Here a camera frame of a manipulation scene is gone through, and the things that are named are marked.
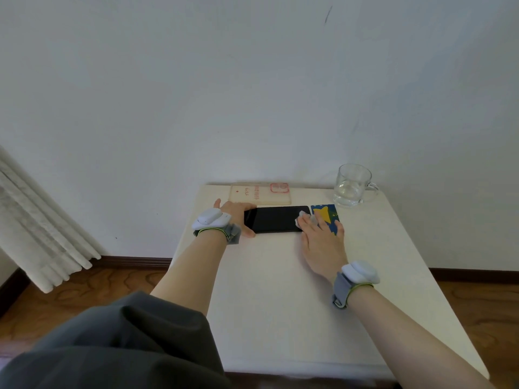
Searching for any person's left hand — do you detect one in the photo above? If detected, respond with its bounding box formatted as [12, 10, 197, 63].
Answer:
[212, 198, 258, 239]

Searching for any person's right hand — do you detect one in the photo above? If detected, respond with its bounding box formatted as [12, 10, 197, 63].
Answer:
[298, 210, 345, 285]

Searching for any small white cleaning wipe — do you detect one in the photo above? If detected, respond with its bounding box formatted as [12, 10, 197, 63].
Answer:
[295, 210, 315, 231]

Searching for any black smartphone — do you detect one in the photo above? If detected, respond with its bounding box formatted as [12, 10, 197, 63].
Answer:
[243, 205, 312, 234]

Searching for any person's right forearm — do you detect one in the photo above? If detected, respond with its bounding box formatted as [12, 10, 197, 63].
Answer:
[348, 284, 495, 389]

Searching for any person's left forearm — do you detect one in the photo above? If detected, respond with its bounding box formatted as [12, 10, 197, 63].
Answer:
[150, 230, 228, 317]

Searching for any clear phone case red print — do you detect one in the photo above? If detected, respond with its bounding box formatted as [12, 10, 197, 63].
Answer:
[228, 182, 292, 206]

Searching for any blue card yellow star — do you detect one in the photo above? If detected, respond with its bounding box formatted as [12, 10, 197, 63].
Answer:
[310, 204, 340, 236]

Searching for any glass mug with water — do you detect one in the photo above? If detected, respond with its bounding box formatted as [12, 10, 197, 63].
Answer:
[332, 164, 380, 209]

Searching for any dark grey shirt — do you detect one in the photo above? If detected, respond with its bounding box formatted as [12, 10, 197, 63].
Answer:
[0, 290, 232, 389]

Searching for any white curtain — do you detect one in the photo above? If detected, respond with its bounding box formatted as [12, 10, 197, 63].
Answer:
[0, 145, 102, 294]

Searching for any white tracker grey wrist strap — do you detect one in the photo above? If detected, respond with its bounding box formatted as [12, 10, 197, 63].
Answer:
[332, 260, 381, 310]
[191, 207, 242, 245]

